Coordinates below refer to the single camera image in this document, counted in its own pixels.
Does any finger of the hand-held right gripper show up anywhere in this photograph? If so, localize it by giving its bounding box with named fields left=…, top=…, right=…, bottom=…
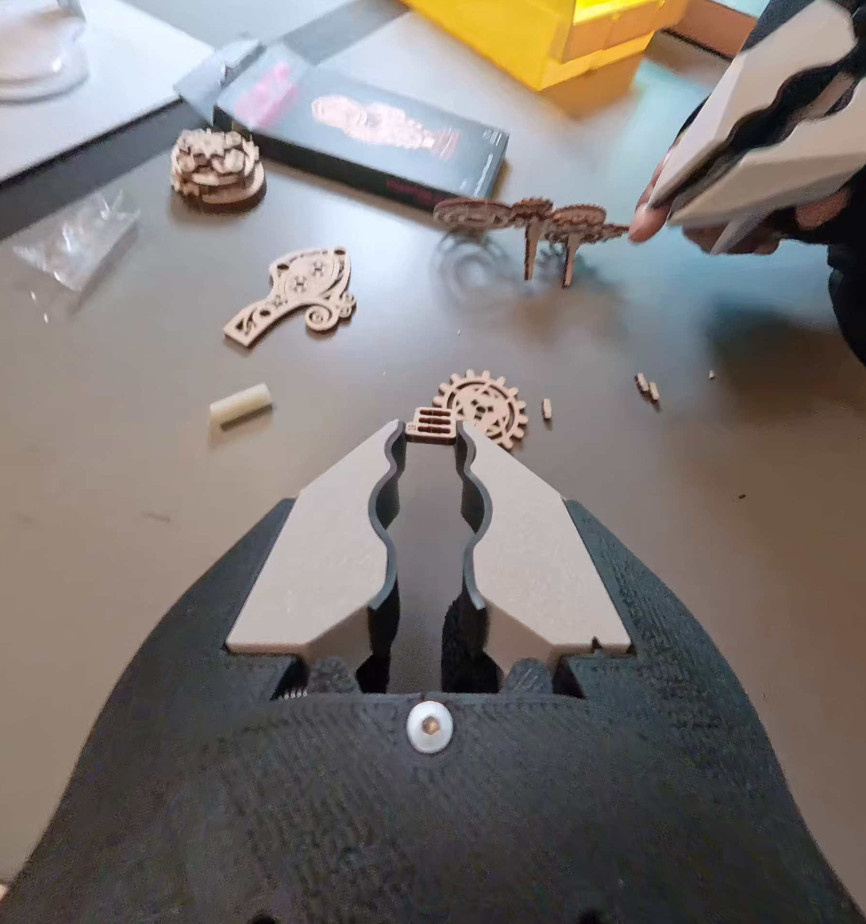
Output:
left=666, top=71, right=866, bottom=255
left=648, top=0, right=857, bottom=208

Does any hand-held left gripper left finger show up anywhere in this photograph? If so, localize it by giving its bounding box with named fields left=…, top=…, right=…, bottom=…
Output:
left=225, top=420, right=406, bottom=672

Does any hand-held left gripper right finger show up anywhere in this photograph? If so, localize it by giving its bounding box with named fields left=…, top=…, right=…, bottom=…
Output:
left=458, top=421, right=633, bottom=687

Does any small wooden connector piece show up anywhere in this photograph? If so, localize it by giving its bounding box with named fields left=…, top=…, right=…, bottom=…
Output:
left=406, top=406, right=457, bottom=443

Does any wooden gear assembly with pegs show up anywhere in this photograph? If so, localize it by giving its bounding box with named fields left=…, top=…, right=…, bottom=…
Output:
left=433, top=198, right=630, bottom=288

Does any person's right hand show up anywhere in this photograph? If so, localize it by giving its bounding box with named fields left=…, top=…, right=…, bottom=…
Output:
left=629, top=162, right=731, bottom=251

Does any wood-edged grey table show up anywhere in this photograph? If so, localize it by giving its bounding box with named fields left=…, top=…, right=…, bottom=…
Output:
left=664, top=0, right=762, bottom=59

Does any small white cylinder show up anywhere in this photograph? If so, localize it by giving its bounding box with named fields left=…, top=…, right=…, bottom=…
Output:
left=209, top=383, right=272, bottom=428

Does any yellow plastic bin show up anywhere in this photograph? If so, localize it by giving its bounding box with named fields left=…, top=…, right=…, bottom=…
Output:
left=404, top=0, right=686, bottom=91

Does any ornate wooden teardrop piece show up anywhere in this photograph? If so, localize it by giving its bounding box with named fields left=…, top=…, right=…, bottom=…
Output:
left=223, top=245, right=358, bottom=351

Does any black puzzle box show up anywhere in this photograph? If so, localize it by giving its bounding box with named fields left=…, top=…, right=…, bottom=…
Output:
left=176, top=43, right=511, bottom=214

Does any clear plastic bag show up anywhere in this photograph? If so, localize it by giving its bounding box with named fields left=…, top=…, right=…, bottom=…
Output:
left=13, top=189, right=141, bottom=293

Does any small stacked wooden gear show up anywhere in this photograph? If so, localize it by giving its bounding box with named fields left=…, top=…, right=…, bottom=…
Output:
left=169, top=128, right=268, bottom=214

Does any white metal stand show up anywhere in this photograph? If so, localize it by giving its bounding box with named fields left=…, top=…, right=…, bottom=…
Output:
left=0, top=0, right=213, bottom=196

